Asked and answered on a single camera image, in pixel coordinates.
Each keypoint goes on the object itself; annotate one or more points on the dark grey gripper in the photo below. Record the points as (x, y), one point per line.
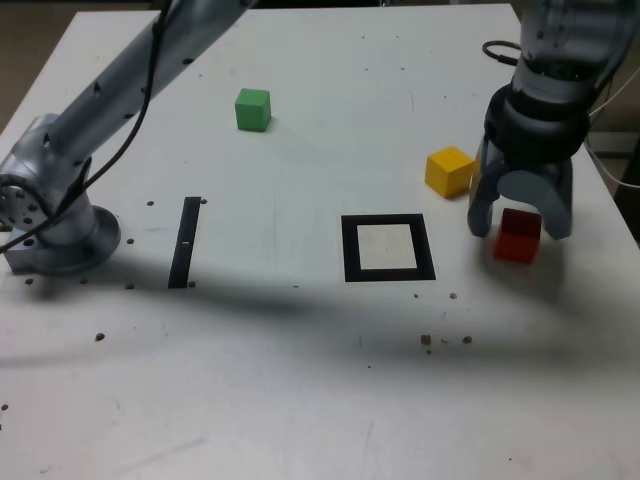
(540, 166)

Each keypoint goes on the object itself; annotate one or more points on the red cube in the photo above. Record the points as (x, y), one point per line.
(517, 245)

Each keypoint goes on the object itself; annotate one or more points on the yellow cube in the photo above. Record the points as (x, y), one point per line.
(445, 170)

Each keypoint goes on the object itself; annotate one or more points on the green cube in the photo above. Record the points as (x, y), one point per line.
(252, 112)

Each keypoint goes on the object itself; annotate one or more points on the black tape square outline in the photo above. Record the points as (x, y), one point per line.
(350, 250)

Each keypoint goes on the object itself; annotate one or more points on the light grey background box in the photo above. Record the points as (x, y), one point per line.
(615, 141)

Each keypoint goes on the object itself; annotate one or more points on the black tape strip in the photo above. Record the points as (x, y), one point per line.
(182, 260)

